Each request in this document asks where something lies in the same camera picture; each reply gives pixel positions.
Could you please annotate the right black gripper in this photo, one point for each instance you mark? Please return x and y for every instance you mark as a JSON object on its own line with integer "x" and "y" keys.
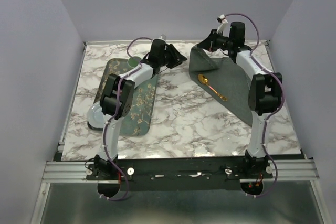
{"x": 208, "y": 44}

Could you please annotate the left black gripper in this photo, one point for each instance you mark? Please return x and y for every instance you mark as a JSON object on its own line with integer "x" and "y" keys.
{"x": 176, "y": 57}

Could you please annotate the grey cloth napkin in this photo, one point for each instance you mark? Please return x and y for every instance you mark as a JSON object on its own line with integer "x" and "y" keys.
{"x": 226, "y": 78}

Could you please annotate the gold spoon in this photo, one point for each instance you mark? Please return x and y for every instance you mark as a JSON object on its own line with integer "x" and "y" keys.
{"x": 203, "y": 80}

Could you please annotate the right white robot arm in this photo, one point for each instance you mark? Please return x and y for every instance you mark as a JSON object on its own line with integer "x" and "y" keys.
{"x": 265, "y": 93}

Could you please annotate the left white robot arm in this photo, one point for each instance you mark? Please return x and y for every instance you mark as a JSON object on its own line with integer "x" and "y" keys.
{"x": 117, "y": 97}

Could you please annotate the pale green cup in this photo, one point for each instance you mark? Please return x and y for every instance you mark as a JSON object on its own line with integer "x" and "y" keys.
{"x": 133, "y": 61}

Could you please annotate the green floral tray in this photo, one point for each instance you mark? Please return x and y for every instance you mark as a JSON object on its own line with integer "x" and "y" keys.
{"x": 137, "y": 121}

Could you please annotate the white scalloped plate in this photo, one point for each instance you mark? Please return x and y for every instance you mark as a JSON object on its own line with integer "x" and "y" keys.
{"x": 95, "y": 117}

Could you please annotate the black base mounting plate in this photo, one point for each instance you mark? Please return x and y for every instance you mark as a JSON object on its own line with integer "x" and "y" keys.
{"x": 196, "y": 173}

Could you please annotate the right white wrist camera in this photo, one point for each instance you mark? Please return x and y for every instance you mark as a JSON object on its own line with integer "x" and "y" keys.
{"x": 223, "y": 22}

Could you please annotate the aluminium frame rail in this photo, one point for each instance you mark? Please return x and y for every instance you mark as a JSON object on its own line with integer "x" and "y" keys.
{"x": 65, "y": 172}

